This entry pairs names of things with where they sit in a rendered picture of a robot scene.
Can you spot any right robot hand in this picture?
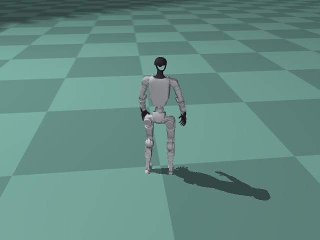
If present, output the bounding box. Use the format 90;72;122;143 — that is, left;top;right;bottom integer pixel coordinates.
179;112;187;126

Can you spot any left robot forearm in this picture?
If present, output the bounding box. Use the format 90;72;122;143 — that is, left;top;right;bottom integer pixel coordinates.
138;98;146;111

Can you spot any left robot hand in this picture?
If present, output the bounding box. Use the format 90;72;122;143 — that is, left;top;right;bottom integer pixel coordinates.
140;108;150;121

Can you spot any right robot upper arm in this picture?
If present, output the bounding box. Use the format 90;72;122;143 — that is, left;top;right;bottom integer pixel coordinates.
169;78;184;103

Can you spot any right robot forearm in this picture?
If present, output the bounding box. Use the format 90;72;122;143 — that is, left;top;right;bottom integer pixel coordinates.
178;96;187;115

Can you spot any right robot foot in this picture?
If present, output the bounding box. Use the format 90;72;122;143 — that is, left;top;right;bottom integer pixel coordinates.
168;165;174;175

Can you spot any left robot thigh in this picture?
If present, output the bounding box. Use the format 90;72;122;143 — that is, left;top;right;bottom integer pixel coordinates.
143;114;154;148

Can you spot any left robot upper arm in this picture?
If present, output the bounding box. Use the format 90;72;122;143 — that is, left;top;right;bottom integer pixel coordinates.
139;76;150;100

